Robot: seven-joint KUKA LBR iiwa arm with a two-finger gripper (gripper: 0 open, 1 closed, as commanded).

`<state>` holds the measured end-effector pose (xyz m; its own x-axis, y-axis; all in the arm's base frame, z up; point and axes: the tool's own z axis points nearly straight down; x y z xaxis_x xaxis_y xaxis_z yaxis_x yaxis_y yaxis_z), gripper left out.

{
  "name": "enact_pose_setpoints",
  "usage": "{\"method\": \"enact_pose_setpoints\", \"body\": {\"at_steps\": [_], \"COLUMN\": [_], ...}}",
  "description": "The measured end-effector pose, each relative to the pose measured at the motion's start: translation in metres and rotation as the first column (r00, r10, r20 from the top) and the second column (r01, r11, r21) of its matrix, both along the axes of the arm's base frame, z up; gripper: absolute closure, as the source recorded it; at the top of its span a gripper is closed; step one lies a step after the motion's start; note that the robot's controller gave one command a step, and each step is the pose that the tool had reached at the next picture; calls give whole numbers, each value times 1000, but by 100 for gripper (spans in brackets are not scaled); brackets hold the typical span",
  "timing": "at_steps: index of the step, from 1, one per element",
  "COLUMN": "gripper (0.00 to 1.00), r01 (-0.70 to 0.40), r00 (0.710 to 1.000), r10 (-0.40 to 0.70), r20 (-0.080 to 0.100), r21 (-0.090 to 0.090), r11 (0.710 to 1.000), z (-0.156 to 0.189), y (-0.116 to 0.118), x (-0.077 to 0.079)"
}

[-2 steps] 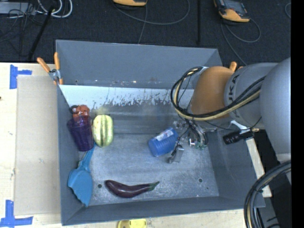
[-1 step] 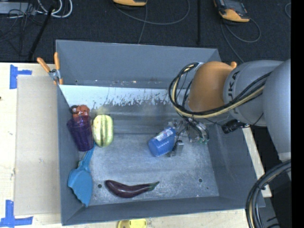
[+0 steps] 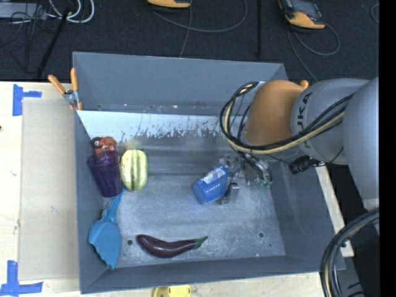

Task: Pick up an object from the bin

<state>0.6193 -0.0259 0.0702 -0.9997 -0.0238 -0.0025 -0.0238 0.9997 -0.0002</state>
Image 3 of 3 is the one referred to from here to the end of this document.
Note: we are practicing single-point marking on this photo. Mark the purple toy eggplant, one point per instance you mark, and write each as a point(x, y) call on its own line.
point(167, 247)

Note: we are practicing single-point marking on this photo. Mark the orange-brown toy figure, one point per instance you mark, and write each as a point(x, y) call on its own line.
point(105, 143)

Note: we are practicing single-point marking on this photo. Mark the blue plastic cup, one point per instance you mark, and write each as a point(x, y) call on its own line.
point(210, 186)

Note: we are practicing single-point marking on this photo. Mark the pale wood flat board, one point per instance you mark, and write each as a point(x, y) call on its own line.
point(46, 190)

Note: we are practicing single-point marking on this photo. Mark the grey metal bin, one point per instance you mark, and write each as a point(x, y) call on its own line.
point(191, 215)

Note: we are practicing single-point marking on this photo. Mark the blue toy shovel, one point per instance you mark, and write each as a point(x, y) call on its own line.
point(105, 237)

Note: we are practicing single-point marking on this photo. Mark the black cylinder on white bracket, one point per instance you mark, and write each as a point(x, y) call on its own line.
point(303, 164)

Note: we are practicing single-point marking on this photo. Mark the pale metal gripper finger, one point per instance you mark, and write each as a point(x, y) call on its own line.
point(232, 194)
point(228, 165)

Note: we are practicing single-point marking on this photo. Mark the purple plastic cup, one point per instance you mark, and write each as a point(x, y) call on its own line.
point(106, 173)

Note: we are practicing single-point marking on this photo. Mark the green striped toy squash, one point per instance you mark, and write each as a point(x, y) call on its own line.
point(134, 170)

